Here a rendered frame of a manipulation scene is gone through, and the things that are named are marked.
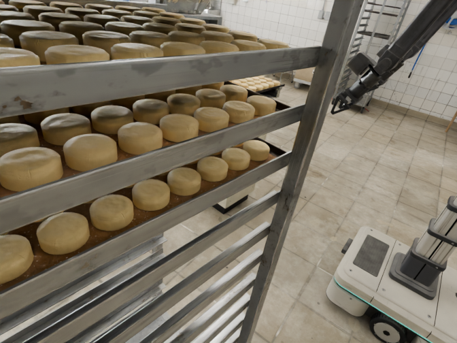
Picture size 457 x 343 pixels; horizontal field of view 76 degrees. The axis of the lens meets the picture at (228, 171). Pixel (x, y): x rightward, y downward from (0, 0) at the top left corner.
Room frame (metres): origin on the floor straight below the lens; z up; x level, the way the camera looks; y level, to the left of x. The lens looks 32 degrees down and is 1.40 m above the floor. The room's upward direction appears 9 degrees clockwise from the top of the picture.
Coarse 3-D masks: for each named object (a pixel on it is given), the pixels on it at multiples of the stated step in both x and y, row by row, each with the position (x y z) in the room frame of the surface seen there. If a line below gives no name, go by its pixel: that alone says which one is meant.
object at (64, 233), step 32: (224, 160) 0.43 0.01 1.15; (256, 160) 0.47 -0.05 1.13; (128, 192) 0.32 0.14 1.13; (160, 192) 0.31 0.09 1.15; (192, 192) 0.34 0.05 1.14; (32, 224) 0.24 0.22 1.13; (64, 224) 0.23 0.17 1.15; (96, 224) 0.24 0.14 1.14; (128, 224) 0.26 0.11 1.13; (0, 256) 0.17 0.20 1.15; (32, 256) 0.19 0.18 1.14; (64, 256) 0.20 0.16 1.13; (0, 288) 0.16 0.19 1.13
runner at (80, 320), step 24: (240, 216) 0.39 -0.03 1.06; (192, 240) 0.34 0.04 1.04; (216, 240) 0.34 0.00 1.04; (168, 264) 0.27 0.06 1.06; (120, 288) 0.22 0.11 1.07; (144, 288) 0.24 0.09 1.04; (72, 312) 0.19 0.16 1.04; (96, 312) 0.19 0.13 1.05; (48, 336) 0.15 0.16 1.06; (72, 336) 0.17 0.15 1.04
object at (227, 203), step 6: (270, 96) 1.81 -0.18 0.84; (264, 138) 1.82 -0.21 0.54; (252, 186) 1.81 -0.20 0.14; (240, 192) 1.69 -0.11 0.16; (246, 192) 1.76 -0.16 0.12; (228, 198) 1.59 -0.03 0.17; (234, 198) 1.64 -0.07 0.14; (240, 198) 1.71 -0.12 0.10; (246, 198) 1.83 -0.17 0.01; (216, 204) 1.66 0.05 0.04; (222, 204) 1.59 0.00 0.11; (228, 204) 1.60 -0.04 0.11; (234, 204) 1.71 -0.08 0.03; (222, 210) 1.62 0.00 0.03; (228, 210) 1.66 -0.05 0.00
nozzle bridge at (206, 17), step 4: (204, 12) 2.52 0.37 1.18; (184, 16) 2.12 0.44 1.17; (188, 16) 2.14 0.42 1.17; (192, 16) 2.17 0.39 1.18; (196, 16) 2.20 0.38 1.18; (200, 16) 2.23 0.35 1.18; (204, 16) 2.26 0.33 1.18; (208, 16) 2.29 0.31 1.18; (212, 16) 2.33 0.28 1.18; (216, 16) 2.36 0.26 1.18; (220, 16) 2.40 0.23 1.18; (204, 20) 2.38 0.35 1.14; (208, 20) 2.41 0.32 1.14; (212, 20) 2.40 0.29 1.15; (216, 20) 2.38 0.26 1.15; (220, 20) 2.40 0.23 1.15; (220, 24) 2.40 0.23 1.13
